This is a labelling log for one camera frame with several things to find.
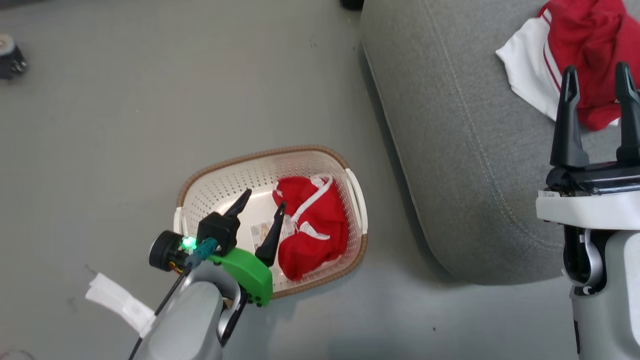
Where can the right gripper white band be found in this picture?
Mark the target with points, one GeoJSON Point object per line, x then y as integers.
{"type": "Point", "coordinates": [590, 210]}

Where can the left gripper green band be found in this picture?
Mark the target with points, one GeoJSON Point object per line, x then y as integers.
{"type": "Point", "coordinates": [250, 275]}

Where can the red shorts with white stripes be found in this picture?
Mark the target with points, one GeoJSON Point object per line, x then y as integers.
{"type": "Point", "coordinates": [320, 235]}

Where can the red and white shirt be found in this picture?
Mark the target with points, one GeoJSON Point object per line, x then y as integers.
{"type": "Point", "coordinates": [590, 40]}

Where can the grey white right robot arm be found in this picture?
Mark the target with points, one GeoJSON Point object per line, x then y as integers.
{"type": "Point", "coordinates": [615, 300]}

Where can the grey fabric sofa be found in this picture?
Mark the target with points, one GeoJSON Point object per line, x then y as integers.
{"type": "Point", "coordinates": [475, 150]}

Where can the paper label sticker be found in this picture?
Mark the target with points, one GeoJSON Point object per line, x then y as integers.
{"type": "Point", "coordinates": [260, 235]}

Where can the white perforated laundry basket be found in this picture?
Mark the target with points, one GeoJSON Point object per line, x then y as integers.
{"type": "Point", "coordinates": [225, 185]}

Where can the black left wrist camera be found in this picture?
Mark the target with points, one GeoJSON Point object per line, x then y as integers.
{"type": "Point", "coordinates": [162, 250]}

